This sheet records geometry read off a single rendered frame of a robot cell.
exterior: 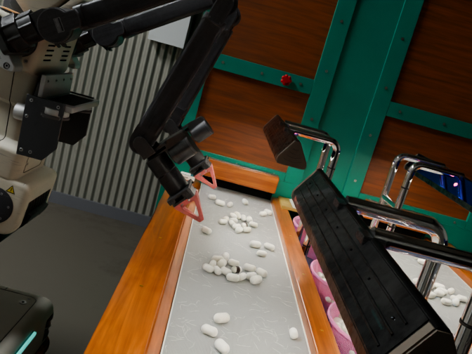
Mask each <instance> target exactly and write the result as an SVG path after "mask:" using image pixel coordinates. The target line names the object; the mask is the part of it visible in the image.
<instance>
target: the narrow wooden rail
mask: <svg viewBox="0 0 472 354"><path fill-rule="evenodd" d="M271 205H272V208H273V213H274V216H275V221H276V224H277V229H278V232H279V235H280V239H281V243H282V247H283V250H284V255H285V258H286V261H287V266H288V269H289V274H290V277H291V281H292V284H293V288H294V292H295V295H296V300H297V303H298V306H299V311H300V314H301V319H302V322H303V326H304V329H305V333H306V337H307V340H308V345H309V349H310V353H311V354H340V351H339V347H338V346H337V343H336V339H335V338H334V334H333V331H332V328H331V326H330V323H329V320H328V318H327V315H326V312H325V310H324V307H323V305H322V302H321V299H320V295H319V294H318V291H317V287H316V286H315V282H314V280H313V276H312V274H311V272H310V268H309V266H308V263H307V260H306V258H305V255H304V252H303V250H302V247H301V243H300V242H299V238H298V236H297V234H296V230H295V228H294V224H293V222H292V220H291V216H290V214H289V211H288V210H286V209H282V208H281V206H280V202H279V199H278V198H276V197H272V199H271Z"/></svg>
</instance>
